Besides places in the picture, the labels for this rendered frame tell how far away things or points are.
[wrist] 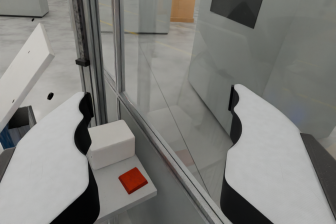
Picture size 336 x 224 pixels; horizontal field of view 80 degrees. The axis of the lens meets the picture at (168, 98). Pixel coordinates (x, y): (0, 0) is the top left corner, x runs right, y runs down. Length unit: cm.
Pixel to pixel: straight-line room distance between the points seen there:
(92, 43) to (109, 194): 55
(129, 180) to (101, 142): 17
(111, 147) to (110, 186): 13
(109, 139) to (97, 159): 8
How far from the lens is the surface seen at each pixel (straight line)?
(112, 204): 76
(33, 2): 764
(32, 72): 49
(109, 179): 82
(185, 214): 74
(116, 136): 80
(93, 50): 86
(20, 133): 66
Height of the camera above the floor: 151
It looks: 31 degrees down
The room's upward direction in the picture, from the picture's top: 6 degrees clockwise
